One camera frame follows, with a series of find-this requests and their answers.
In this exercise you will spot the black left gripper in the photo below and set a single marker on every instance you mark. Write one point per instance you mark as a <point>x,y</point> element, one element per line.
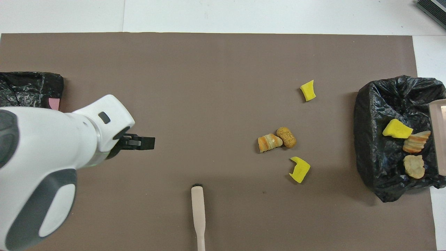
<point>122,134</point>

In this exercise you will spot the beige plastic dustpan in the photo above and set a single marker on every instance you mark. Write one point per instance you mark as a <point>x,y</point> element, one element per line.
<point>439,139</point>

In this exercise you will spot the tan ridged croissant piece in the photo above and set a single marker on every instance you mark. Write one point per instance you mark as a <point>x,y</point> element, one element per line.
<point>415,143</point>

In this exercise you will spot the notched yellow sponge piece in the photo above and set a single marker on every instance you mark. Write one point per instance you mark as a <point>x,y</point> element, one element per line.
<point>301,171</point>

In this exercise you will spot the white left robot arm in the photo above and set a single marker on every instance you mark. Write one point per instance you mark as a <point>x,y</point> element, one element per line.
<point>41,157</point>

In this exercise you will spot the black plastic trash bag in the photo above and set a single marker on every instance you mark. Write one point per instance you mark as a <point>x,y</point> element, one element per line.
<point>28,87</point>
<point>376,157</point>

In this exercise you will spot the brown table mat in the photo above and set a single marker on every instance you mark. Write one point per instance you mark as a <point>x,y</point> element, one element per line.
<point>209,69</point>

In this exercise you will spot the round brown crusty bread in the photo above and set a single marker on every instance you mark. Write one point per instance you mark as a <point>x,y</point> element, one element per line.
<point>286,137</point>

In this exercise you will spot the dark grey ribbed panel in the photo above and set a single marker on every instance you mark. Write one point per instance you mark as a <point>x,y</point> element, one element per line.
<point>435,10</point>

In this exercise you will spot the orange striped croissant piece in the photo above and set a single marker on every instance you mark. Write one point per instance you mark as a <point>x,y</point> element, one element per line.
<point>269,143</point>

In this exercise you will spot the pale bread piece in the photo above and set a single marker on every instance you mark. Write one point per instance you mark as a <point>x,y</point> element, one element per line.
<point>414,167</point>

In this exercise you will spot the pink plastic bin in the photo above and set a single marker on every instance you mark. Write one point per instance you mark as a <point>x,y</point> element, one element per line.
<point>54,104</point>

